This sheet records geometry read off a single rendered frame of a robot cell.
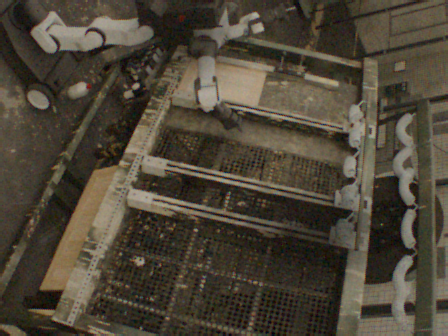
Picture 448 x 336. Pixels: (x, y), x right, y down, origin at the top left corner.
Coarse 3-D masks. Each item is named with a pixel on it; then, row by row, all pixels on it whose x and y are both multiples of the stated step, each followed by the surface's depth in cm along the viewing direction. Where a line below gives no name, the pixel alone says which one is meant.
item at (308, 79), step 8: (192, 56) 328; (232, 64) 326; (240, 64) 325; (248, 64) 325; (256, 64) 326; (272, 72) 323; (296, 80) 323; (304, 80) 321; (312, 80) 320; (328, 80) 321; (328, 88) 321; (336, 88) 320
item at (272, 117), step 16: (176, 96) 298; (192, 96) 299; (240, 112) 296; (256, 112) 294; (272, 112) 295; (288, 128) 296; (304, 128) 293; (320, 128) 290; (336, 128) 290; (352, 128) 286
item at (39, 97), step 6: (36, 84) 306; (30, 90) 307; (36, 90) 305; (42, 90) 305; (48, 90) 308; (30, 96) 313; (36, 96) 312; (42, 96) 310; (48, 96) 308; (30, 102) 316; (36, 102) 316; (42, 102) 315; (48, 102) 311; (36, 108) 319; (42, 108) 317; (48, 108) 316
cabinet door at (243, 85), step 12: (192, 60) 328; (192, 72) 321; (216, 72) 322; (228, 72) 323; (240, 72) 323; (252, 72) 324; (264, 72) 324; (180, 84) 313; (192, 84) 314; (228, 84) 316; (240, 84) 316; (252, 84) 317; (228, 96) 309; (240, 96) 309; (252, 96) 310
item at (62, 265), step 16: (96, 176) 321; (112, 176) 312; (96, 192) 309; (80, 208) 306; (96, 208) 297; (80, 224) 295; (64, 240) 292; (80, 240) 284; (64, 256) 281; (48, 272) 278; (64, 272) 271; (112, 272) 251; (48, 288) 268; (64, 288) 261
